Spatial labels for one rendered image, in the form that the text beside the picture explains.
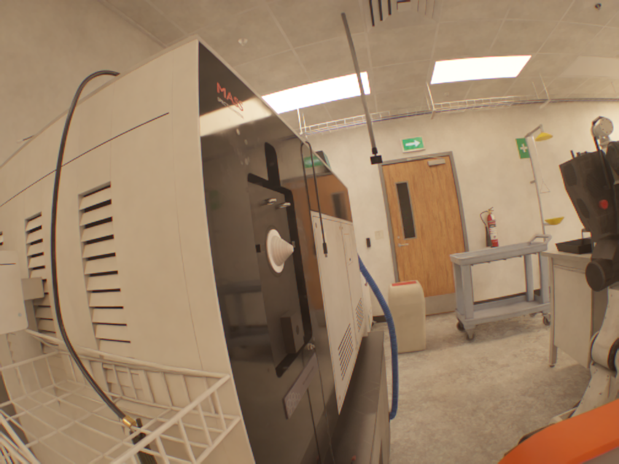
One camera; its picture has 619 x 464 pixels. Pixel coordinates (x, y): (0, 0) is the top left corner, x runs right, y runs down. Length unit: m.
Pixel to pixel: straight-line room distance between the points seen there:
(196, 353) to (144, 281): 0.09
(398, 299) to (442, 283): 1.43
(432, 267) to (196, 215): 4.11
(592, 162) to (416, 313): 2.29
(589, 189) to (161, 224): 1.20
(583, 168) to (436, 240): 3.28
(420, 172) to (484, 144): 1.03
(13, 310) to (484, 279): 4.47
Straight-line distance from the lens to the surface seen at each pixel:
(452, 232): 4.33
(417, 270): 4.28
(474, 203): 4.41
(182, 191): 0.29
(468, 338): 3.29
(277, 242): 0.43
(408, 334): 3.14
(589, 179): 1.23
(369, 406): 0.91
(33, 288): 0.51
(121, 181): 0.36
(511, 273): 4.61
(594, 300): 2.11
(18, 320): 0.48
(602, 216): 1.24
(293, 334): 0.44
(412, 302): 3.04
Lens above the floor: 1.21
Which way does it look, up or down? 2 degrees up
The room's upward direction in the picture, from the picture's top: 8 degrees counter-clockwise
